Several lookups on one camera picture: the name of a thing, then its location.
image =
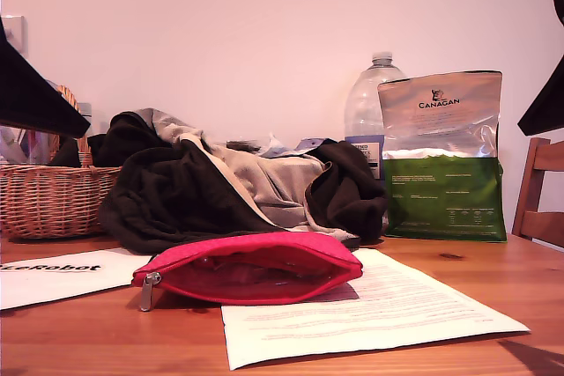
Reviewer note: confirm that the wooden chair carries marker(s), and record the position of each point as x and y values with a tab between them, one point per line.
535	217

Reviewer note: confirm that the small dark flat object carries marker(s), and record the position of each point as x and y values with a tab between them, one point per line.
242	145

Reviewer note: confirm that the black grey hooded jacket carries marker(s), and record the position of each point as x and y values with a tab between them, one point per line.
176	200

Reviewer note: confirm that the red zip pouch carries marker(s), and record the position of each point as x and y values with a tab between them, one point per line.
264	274

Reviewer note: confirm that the clear plastic packets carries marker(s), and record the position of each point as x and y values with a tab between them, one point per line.
22	142

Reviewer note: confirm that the small grey container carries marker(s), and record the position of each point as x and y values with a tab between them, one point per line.
86	109

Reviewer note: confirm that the wicker basket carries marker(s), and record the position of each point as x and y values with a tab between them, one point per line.
48	200

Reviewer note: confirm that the white printed letter sheet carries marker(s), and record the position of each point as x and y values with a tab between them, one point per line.
374	319

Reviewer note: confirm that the white wall socket plate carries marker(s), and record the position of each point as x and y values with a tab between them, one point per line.
15	34

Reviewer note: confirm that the blue white packet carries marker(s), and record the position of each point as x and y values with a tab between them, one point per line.
299	147

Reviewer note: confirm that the large clear water bottle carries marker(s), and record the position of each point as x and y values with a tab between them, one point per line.
363	103

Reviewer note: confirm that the silver green Canagan bag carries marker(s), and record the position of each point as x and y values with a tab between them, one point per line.
440	129

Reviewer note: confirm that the white LeRobot paper sheet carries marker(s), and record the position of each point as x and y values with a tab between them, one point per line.
66	279

